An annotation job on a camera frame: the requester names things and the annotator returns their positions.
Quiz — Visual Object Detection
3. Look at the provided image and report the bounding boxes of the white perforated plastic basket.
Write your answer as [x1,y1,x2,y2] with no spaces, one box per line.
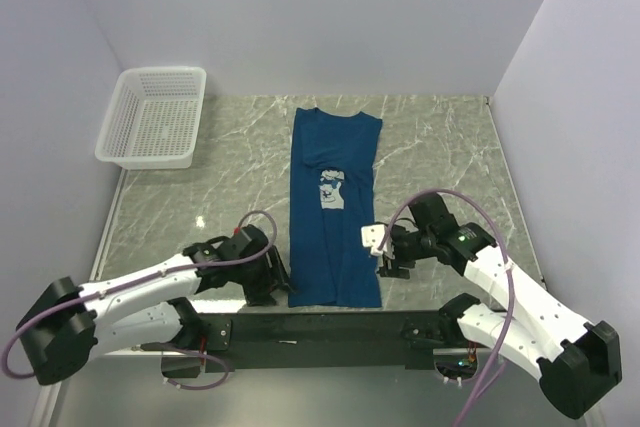
[94,66,207,170]

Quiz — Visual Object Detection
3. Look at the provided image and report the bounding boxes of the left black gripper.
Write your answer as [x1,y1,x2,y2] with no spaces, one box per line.
[232,243,296,305]

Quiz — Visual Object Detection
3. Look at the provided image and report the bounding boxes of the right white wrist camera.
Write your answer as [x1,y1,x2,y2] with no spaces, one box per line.
[361,223,393,258]

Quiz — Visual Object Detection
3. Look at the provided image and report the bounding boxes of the blue printed t-shirt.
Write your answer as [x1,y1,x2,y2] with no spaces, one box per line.
[288,108,383,308]

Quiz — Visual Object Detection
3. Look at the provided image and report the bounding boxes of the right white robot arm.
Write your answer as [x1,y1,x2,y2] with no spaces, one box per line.
[361,189,622,419]

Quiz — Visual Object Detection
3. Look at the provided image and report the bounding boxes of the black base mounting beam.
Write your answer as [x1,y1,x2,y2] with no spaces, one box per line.
[139,296,496,381]

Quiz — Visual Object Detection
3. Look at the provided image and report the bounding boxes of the aluminium frame rails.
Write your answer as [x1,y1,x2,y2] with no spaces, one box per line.
[24,94,609,427]

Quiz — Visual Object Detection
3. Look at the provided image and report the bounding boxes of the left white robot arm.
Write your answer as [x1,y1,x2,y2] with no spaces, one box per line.
[16,225,292,386]

